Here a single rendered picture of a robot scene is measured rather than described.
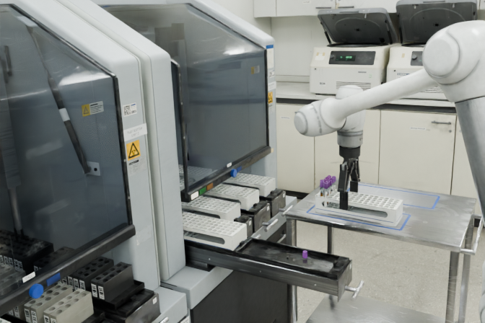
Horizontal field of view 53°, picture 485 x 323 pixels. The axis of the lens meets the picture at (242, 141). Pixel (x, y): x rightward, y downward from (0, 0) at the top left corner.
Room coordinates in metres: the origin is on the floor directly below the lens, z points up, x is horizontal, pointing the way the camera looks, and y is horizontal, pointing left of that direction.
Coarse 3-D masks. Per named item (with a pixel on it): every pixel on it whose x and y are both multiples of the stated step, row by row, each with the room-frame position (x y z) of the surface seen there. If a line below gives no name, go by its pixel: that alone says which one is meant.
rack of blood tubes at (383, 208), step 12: (336, 192) 1.72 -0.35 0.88; (336, 204) 1.69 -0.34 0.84; (348, 204) 1.61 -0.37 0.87; (360, 204) 1.59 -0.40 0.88; (372, 204) 1.58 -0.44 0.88; (384, 204) 1.59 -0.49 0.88; (396, 204) 1.58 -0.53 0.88; (348, 216) 1.61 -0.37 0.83; (372, 216) 1.57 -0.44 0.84; (384, 216) 1.60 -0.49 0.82; (396, 216) 1.53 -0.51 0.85
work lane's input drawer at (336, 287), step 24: (264, 240) 1.47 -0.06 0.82; (216, 264) 1.42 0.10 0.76; (240, 264) 1.38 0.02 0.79; (264, 264) 1.34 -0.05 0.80; (288, 264) 1.31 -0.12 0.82; (312, 264) 1.33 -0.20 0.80; (336, 264) 1.29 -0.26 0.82; (312, 288) 1.26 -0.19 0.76; (336, 288) 1.22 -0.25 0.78; (360, 288) 1.27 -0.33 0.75
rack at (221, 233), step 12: (192, 216) 1.58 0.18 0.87; (204, 216) 1.57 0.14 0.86; (192, 228) 1.48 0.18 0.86; (204, 228) 1.48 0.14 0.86; (216, 228) 1.48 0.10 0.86; (228, 228) 1.48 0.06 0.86; (240, 228) 1.47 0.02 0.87; (192, 240) 1.49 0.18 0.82; (204, 240) 1.46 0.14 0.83; (216, 240) 1.50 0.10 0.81; (228, 240) 1.42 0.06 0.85; (240, 240) 1.45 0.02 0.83
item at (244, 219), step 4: (240, 216) 1.67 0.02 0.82; (244, 216) 1.67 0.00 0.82; (248, 216) 1.67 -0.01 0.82; (236, 220) 1.63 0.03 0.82; (240, 220) 1.64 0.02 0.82; (244, 220) 1.64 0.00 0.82; (248, 220) 1.66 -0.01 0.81; (248, 224) 1.65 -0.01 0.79; (252, 224) 1.68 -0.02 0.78; (248, 228) 1.65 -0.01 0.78; (252, 228) 1.68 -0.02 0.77; (248, 232) 1.65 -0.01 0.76; (252, 232) 1.68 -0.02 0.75; (256, 236) 1.63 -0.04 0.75; (260, 236) 1.64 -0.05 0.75
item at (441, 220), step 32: (384, 192) 1.85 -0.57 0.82; (416, 192) 1.84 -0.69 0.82; (288, 224) 1.67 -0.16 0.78; (320, 224) 1.60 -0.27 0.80; (352, 224) 1.56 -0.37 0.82; (416, 224) 1.54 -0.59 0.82; (448, 224) 1.53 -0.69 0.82; (480, 224) 1.59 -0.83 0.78; (288, 288) 1.68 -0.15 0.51; (448, 288) 1.38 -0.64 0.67; (288, 320) 1.68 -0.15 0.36; (320, 320) 1.79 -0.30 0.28; (352, 320) 1.78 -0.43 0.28; (384, 320) 1.77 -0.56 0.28; (416, 320) 1.76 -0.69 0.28; (448, 320) 1.38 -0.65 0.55
